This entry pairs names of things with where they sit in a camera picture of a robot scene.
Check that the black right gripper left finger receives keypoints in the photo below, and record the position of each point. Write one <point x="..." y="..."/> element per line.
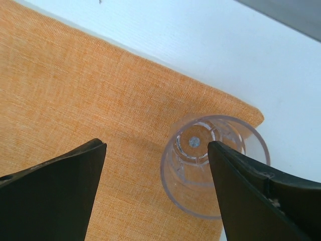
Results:
<point x="53" y="200"/>

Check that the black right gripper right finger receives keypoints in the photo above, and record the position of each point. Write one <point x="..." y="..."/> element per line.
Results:
<point x="259" y="202"/>

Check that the clear drinking glass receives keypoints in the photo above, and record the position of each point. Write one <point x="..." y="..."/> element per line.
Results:
<point x="184" y="168"/>

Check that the orange cloth napkin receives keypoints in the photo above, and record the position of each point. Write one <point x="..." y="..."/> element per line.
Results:
<point x="61" y="87"/>

